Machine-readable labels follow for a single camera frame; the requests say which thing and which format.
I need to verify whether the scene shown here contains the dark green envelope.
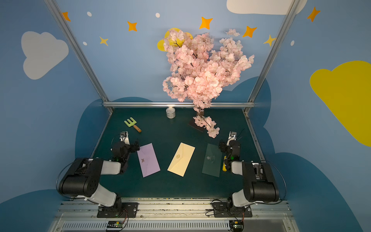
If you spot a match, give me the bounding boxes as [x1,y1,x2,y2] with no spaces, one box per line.
[202,144,223,177]

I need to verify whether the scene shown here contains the purple envelope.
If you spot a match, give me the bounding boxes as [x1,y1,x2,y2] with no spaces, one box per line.
[137,143,160,177]

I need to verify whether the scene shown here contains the cream yellow envelope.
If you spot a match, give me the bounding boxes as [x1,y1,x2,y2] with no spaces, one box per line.
[167,143,195,177]

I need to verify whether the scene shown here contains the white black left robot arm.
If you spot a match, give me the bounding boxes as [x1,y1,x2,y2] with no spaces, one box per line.
[56,142,140,208]

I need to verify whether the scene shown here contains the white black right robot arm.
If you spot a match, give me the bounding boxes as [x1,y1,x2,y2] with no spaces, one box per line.
[218,140,280,208]

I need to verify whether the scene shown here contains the silver tin can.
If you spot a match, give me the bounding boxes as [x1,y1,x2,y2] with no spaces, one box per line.
[166,107,176,119]

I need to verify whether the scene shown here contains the right green circuit board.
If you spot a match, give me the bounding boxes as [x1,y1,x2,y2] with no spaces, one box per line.
[229,220,244,232]

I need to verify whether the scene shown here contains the green circuit board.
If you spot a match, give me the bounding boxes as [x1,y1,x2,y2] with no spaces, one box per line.
[106,221,126,231]
[229,220,244,232]

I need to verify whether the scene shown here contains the left green circuit board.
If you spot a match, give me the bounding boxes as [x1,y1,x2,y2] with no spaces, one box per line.
[106,221,126,231]

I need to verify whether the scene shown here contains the pink cherry blossom tree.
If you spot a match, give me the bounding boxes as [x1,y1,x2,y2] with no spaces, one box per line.
[162,29,255,138]

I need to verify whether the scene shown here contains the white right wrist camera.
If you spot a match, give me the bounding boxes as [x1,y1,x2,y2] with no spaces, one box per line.
[227,131,237,146]

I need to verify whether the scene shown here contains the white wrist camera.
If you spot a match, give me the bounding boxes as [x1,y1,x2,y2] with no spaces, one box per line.
[227,131,237,146]
[119,131,130,145]

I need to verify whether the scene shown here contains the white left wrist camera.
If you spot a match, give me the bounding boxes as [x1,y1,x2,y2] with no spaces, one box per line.
[119,131,130,145]

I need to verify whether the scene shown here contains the yellow-green garden fork wooden handle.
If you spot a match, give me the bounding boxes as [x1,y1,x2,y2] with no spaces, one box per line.
[124,117,142,133]

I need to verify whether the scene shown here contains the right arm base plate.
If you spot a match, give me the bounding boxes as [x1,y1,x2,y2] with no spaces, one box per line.
[211,202,253,218]

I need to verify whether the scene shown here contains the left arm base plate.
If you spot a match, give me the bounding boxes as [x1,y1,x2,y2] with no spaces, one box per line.
[97,202,139,218]

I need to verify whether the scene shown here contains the aluminium front mounting rail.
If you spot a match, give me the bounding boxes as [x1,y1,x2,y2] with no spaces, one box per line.
[49,198,299,232]

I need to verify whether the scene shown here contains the right aluminium frame post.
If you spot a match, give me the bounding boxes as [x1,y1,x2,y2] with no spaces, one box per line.
[248,0,300,103]

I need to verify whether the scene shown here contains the aluminium frame post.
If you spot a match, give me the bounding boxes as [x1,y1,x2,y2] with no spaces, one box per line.
[248,0,300,103]
[44,0,109,102]

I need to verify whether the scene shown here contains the left aluminium frame post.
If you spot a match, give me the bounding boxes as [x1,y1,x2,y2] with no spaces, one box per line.
[44,0,109,102]

